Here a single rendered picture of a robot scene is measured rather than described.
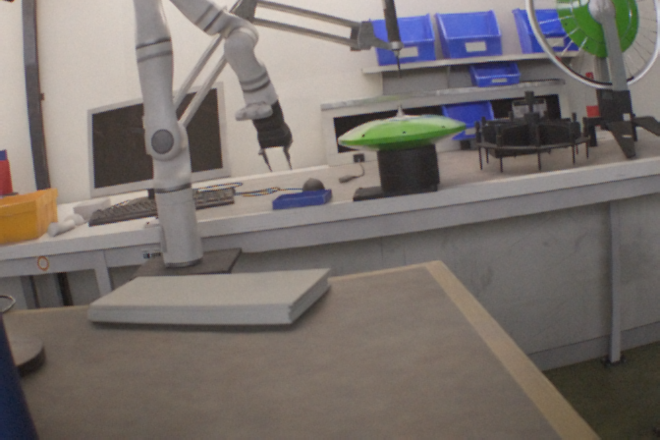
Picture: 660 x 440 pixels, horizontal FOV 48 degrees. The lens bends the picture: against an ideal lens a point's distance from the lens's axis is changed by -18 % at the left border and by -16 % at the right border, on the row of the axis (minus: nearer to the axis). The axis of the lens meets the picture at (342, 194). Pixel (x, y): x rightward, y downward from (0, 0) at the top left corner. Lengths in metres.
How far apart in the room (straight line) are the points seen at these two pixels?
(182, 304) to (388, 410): 0.38
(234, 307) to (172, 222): 1.02
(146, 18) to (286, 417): 1.41
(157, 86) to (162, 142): 0.13
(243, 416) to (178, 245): 1.31
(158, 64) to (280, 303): 1.08
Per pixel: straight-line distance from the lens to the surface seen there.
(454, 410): 0.61
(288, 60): 3.04
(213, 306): 0.92
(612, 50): 2.50
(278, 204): 2.14
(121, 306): 0.98
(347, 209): 2.09
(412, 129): 2.01
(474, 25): 3.05
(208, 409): 0.67
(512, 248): 3.15
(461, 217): 2.17
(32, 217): 2.36
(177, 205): 1.92
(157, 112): 1.89
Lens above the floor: 1.22
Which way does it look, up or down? 8 degrees down
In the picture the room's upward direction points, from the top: 8 degrees counter-clockwise
